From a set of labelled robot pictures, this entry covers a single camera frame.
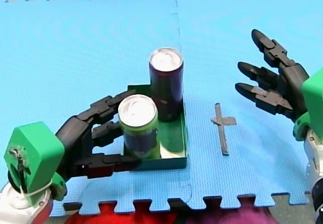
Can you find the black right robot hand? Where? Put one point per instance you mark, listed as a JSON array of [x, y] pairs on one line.
[[277, 82]]

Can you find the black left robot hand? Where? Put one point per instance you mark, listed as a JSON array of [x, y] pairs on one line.
[[83, 138]]

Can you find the green drink can dark band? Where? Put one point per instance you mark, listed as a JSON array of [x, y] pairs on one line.
[[140, 130]]

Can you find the dark purple drink can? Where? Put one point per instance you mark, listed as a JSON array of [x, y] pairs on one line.
[[166, 87]]

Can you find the shallow green tray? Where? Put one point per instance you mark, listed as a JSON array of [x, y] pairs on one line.
[[176, 143]]

